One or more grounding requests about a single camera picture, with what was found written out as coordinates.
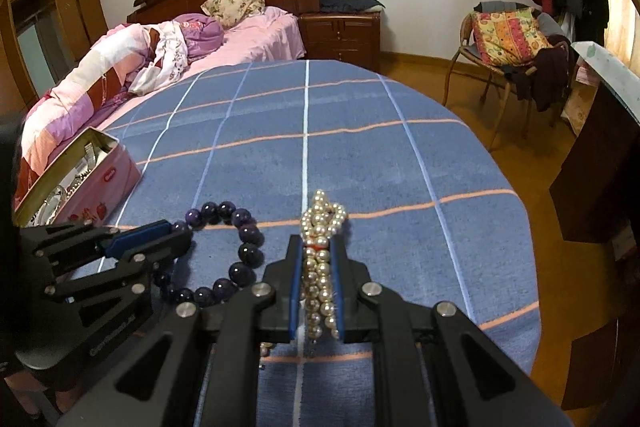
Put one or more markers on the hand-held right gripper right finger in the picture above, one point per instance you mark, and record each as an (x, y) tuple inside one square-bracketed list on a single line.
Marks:
[(334, 287)]

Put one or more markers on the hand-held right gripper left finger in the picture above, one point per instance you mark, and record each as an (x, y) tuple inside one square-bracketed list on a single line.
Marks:
[(296, 287)]

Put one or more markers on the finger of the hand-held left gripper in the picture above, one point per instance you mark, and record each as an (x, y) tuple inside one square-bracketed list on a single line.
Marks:
[(140, 235), (165, 249)]

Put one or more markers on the pink metal tin box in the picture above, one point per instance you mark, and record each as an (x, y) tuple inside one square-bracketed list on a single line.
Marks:
[(110, 187)]

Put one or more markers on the pale green jade bangle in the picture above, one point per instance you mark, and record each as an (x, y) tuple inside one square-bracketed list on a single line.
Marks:
[(47, 203)]

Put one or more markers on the pink striped quilt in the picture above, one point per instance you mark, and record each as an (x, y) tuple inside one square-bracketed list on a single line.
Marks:
[(75, 97)]

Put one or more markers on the blue checked tablecloth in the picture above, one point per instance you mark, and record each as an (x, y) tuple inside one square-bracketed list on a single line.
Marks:
[(350, 132)]

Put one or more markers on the white pink cloth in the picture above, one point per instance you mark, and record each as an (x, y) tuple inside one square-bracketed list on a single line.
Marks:
[(165, 62)]

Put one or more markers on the purple blanket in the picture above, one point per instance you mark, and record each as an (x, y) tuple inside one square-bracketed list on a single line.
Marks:
[(205, 34)]

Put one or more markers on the bed with pink sheet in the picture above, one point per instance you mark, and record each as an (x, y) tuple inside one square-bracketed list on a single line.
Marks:
[(260, 37)]

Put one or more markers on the brown wooden wardrobe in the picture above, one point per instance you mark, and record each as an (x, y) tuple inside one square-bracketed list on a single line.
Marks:
[(55, 7)]

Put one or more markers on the floral pillow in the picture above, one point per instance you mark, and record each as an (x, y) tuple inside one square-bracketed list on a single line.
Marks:
[(235, 2)]

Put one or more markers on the brown wooden nightstand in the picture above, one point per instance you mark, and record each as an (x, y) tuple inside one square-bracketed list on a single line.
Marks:
[(340, 34)]

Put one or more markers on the wooden rattan chair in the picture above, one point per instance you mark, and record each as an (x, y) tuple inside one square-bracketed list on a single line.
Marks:
[(462, 57)]

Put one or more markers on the dark folded clothes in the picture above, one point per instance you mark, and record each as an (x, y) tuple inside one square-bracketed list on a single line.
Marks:
[(350, 3)]

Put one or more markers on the dark wooden desk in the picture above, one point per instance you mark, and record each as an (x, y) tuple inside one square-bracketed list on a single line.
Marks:
[(595, 167)]

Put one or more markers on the colourful patchwork cushion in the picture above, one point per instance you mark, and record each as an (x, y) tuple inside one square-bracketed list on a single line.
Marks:
[(507, 37)]

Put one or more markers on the dark brown garment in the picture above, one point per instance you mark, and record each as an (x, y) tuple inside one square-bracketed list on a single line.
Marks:
[(550, 72)]

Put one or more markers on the pink beige bag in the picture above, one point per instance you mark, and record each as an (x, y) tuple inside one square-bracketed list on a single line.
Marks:
[(577, 97)]

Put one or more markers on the grey garment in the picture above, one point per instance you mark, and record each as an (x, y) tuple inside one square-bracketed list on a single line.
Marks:
[(547, 27)]

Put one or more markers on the white green patterned desk cover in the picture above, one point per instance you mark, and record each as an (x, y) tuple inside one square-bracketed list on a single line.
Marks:
[(610, 77)]

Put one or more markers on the beige patterned curtain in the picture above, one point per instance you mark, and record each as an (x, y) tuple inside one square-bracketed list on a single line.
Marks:
[(622, 7)]

